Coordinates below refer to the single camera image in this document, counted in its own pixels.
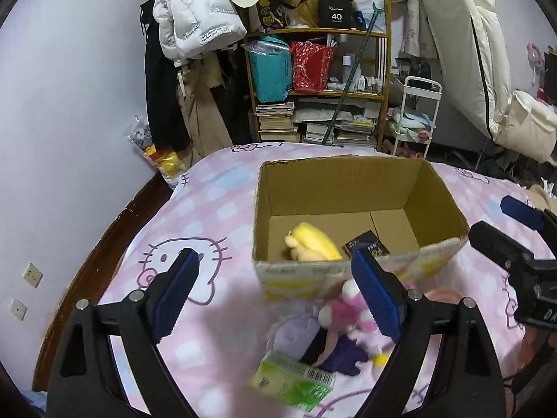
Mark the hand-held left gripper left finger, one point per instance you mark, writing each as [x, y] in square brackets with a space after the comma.
[174, 296]

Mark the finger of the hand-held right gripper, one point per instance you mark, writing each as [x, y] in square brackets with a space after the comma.
[496, 239]
[522, 212]

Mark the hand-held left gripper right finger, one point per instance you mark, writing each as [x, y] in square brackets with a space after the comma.
[374, 296]

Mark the pink plush bear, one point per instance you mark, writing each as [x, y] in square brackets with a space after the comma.
[343, 311]

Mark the purple plush doll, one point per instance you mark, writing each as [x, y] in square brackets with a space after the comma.
[339, 352]

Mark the brown cardboard box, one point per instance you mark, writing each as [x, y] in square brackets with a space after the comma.
[330, 191]

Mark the green tissue packet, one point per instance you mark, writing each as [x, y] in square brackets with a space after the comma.
[291, 379]

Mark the small black box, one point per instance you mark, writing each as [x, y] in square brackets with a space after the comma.
[365, 241]

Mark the yellow plush toy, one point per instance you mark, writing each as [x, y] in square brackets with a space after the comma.
[317, 239]

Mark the pink cat print blanket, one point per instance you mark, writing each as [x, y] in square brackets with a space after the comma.
[209, 209]

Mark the clear bag of toys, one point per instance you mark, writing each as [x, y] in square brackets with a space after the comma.
[167, 161]

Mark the folded pastel cloths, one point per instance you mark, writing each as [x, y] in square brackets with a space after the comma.
[411, 122]

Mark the pink fan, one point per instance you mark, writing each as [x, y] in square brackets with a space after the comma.
[536, 59]

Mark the white trolley cart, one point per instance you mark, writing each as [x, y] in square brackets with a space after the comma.
[421, 79]

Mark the cream mattress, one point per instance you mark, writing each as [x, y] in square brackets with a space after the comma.
[461, 30]

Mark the beige hanging coat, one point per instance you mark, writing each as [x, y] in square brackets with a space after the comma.
[200, 104]

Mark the pile of books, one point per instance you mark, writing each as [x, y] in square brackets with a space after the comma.
[278, 122]

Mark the black hanging coat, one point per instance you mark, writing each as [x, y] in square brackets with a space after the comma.
[159, 96]

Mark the row of white bottles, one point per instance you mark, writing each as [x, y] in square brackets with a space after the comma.
[363, 82]

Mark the green pole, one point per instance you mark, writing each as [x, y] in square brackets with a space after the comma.
[348, 82]

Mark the cream floral curtain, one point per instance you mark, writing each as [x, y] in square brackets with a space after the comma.
[411, 21]

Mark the red patterned bag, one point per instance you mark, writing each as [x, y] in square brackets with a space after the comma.
[309, 67]

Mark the teal bag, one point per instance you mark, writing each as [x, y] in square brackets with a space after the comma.
[270, 74]

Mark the black box with white print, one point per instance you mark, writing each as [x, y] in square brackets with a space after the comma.
[337, 13]

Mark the wooden bookshelf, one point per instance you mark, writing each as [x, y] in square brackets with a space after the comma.
[313, 30]

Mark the white puffer jacket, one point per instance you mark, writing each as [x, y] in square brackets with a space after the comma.
[191, 8]

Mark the yellow and black printed bag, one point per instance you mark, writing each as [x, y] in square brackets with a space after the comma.
[300, 6]

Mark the dark wooden bed frame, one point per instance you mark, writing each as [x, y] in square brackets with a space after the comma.
[87, 261]

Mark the white wall socket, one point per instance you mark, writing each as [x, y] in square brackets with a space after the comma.
[32, 275]
[18, 309]

